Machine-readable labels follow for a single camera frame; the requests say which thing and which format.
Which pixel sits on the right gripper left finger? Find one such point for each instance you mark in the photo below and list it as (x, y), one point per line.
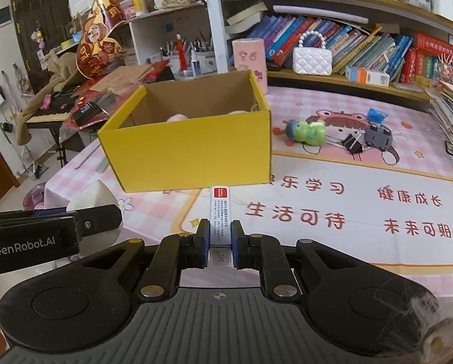
(164, 263)

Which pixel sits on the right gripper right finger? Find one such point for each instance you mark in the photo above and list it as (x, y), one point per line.
(266, 255)

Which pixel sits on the white red small box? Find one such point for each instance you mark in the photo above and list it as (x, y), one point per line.
(220, 221)

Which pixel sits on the blue plastic bag roll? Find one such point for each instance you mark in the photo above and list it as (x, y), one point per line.
(375, 116)

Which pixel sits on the yellow cardboard box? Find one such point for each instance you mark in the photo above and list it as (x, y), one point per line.
(174, 135)

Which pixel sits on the green blue plush toy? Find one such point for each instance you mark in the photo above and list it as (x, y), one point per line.
(312, 134)

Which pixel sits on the pink cartoon desk mat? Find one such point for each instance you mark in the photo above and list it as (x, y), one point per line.
(392, 208)

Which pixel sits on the electric piano keyboard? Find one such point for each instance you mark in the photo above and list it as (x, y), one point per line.
(59, 111)

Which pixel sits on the black binder clip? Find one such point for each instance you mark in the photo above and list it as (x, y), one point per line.
(354, 143)

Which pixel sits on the grey toy car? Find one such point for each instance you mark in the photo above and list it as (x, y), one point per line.
(378, 136)

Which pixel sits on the brown cardboard sheet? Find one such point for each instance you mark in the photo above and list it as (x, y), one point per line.
(118, 81)

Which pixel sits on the white pen holder box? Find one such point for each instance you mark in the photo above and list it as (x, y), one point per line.
(189, 57)

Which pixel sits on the white quilted pearl handbag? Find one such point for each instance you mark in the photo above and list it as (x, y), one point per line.
(311, 60)

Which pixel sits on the pink cylindrical holder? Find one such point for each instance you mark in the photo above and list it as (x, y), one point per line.
(249, 54)

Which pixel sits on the red gold cartoon poster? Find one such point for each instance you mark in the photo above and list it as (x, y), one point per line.
(97, 49)

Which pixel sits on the orange white blue carton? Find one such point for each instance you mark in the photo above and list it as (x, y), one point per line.
(366, 76)

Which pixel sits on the stack of paper books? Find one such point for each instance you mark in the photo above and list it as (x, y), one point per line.
(441, 108)

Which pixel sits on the wooden bookshelf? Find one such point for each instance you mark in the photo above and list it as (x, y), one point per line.
(356, 31)

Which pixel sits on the red dictionary book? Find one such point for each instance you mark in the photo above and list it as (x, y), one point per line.
(432, 46)

